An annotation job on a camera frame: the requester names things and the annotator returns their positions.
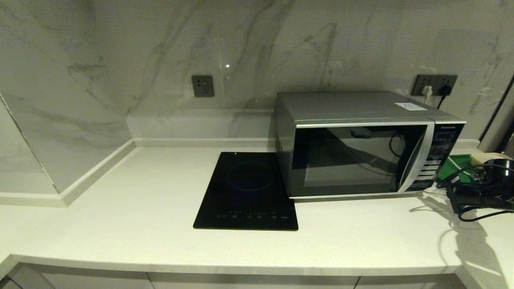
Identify angled cabinet corner panel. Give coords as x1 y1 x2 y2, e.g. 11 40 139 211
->
6 266 55 289

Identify grey single wall socket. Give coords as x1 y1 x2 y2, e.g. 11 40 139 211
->
191 75 214 98

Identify grey double wall socket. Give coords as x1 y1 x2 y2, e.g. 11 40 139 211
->
412 75 458 97

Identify black induction cooktop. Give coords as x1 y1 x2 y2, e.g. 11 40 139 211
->
193 152 299 231

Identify dark door frame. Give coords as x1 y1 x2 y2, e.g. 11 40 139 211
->
477 71 514 155

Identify silver Panasonic microwave oven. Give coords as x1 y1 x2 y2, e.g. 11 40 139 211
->
275 91 467 200

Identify green plastic tray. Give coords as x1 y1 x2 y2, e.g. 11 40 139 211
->
437 155 484 184

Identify microwave door with dark glass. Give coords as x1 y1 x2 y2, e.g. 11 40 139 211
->
289 122 436 199

